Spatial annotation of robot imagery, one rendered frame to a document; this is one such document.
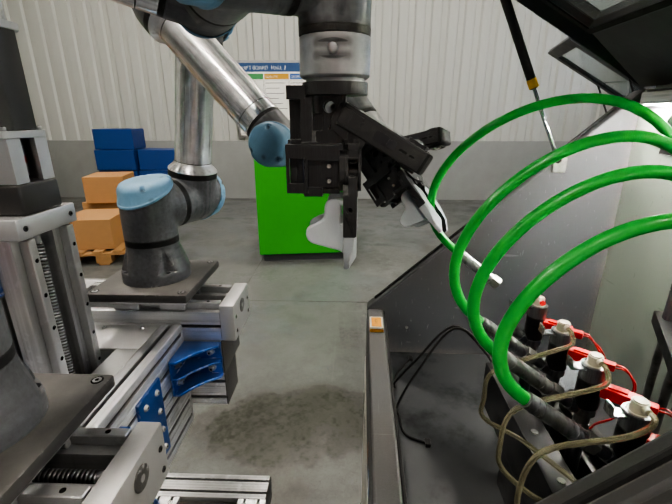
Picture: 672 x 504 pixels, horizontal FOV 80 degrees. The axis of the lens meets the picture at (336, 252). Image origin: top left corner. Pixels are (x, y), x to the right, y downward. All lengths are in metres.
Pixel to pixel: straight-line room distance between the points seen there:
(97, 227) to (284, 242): 1.82
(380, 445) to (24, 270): 0.61
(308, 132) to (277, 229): 3.57
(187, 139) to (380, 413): 0.72
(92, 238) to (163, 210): 3.68
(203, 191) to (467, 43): 6.61
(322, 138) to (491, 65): 7.08
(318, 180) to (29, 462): 0.44
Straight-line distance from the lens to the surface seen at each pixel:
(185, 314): 0.99
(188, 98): 1.01
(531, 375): 0.55
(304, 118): 0.45
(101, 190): 5.03
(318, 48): 0.44
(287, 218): 3.97
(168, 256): 0.98
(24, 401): 0.63
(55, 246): 0.86
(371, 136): 0.45
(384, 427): 0.67
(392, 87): 7.16
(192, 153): 1.03
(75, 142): 8.55
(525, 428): 0.68
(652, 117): 0.72
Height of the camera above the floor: 1.40
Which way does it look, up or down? 19 degrees down
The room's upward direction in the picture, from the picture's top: straight up
